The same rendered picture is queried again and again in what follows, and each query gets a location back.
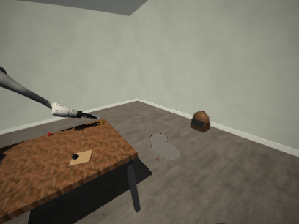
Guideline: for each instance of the tan square mat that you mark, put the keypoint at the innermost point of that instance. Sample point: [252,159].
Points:
[83,157]

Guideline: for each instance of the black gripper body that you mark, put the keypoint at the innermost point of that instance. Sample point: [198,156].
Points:
[80,114]

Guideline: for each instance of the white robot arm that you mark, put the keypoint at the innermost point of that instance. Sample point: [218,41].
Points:
[8,83]

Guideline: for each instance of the black die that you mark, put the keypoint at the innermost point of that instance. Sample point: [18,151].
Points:
[74,156]

